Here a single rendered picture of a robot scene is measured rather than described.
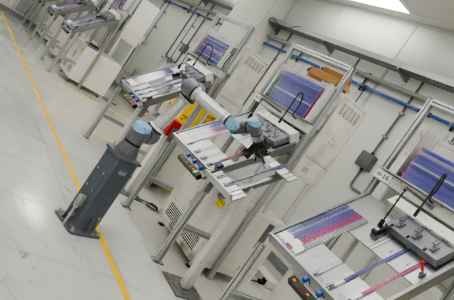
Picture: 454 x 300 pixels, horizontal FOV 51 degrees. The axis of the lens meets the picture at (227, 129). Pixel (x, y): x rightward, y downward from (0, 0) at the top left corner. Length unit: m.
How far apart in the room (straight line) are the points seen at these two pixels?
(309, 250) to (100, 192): 1.29
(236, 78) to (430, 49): 1.98
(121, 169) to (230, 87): 2.10
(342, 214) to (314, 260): 0.40
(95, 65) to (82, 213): 4.86
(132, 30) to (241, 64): 3.27
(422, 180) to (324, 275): 0.80
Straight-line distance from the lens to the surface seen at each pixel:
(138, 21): 7.74
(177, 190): 4.01
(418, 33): 5.50
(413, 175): 2.88
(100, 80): 7.80
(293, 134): 3.52
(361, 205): 2.93
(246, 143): 3.57
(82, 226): 3.13
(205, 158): 3.43
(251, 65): 4.86
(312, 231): 2.71
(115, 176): 3.01
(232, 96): 4.85
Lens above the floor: 1.23
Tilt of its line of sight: 4 degrees down
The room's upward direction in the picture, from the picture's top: 34 degrees clockwise
